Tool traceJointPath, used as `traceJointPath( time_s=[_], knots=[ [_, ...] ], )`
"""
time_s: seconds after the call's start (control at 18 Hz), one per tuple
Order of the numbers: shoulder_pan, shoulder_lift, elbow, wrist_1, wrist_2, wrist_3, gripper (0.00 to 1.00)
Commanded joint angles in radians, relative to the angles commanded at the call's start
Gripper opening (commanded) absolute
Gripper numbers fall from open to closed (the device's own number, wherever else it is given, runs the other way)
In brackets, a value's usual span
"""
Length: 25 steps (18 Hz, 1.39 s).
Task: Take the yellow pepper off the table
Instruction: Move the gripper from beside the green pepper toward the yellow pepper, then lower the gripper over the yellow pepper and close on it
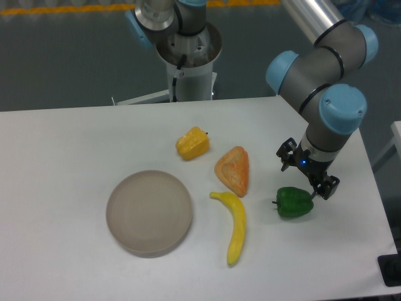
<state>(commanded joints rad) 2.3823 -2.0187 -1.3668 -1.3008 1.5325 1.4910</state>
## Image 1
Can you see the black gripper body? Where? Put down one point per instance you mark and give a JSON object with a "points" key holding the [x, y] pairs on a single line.
{"points": [[312, 162]]}

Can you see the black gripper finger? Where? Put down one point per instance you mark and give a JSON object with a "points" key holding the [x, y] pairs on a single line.
{"points": [[286, 153], [324, 187]]}

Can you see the yellow toy pepper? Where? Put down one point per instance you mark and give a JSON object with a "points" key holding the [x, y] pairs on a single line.
{"points": [[192, 144]]}

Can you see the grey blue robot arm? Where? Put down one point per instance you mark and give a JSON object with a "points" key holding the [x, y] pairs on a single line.
{"points": [[310, 84]]}

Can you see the green toy pepper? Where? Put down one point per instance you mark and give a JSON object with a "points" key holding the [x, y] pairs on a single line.
{"points": [[292, 202]]}

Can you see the orange toy fruit wedge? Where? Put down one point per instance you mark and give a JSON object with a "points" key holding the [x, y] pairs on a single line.
{"points": [[232, 169]]}

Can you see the yellow toy banana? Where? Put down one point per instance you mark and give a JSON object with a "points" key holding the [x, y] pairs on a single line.
{"points": [[238, 212]]}

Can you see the black device at table edge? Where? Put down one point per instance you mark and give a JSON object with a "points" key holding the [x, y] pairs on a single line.
{"points": [[390, 269]]}

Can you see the beige round plate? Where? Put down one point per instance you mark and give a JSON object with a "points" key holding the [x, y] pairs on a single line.
{"points": [[149, 213]]}

